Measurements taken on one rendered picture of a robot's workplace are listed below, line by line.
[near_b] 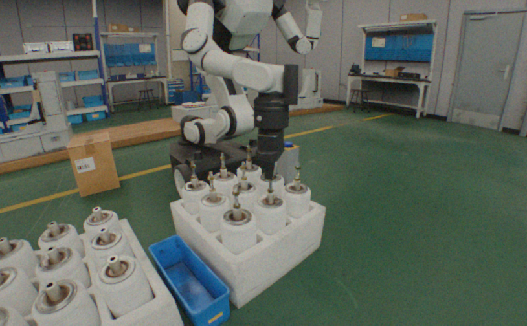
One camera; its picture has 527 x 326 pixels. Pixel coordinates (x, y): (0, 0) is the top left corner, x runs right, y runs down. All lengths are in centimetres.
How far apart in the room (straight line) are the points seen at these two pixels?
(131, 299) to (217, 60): 59
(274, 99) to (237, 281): 45
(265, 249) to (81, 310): 42
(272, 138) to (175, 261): 54
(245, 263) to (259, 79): 44
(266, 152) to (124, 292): 42
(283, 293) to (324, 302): 12
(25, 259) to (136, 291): 33
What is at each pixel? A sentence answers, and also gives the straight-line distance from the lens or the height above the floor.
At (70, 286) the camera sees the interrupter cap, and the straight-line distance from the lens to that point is 54.
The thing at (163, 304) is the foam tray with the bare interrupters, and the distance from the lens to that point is 53.
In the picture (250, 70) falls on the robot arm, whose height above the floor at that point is 61.
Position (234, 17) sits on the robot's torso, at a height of 84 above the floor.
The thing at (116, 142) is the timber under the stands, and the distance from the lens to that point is 248.
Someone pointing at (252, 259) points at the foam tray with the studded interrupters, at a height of 17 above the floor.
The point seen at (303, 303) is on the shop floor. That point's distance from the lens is 72.
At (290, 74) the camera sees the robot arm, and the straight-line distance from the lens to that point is 53.
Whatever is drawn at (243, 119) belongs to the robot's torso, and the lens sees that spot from 104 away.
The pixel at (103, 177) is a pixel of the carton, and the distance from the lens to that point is 152.
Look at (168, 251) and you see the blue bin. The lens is 81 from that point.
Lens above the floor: 59
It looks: 21 degrees down
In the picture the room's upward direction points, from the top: straight up
